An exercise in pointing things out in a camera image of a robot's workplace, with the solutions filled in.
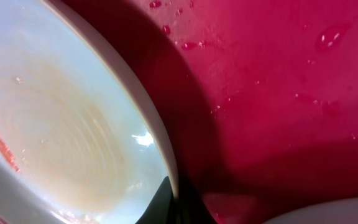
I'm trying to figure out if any light blue top plate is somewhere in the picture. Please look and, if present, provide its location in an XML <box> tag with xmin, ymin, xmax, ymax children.
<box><xmin>0</xmin><ymin>0</ymin><xmax>178</xmax><ymax>224</ymax></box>

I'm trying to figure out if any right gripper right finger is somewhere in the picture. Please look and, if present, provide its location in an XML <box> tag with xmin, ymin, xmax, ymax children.
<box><xmin>177</xmin><ymin>179</ymin><xmax>216</xmax><ymax>224</ymax></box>

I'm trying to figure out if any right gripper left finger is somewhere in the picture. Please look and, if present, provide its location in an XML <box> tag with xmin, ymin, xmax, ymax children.
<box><xmin>136</xmin><ymin>176</ymin><xmax>176</xmax><ymax>224</ymax></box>

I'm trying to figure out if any red plastic tray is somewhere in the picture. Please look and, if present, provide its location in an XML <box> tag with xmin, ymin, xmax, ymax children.
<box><xmin>0</xmin><ymin>0</ymin><xmax>358</xmax><ymax>224</ymax></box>

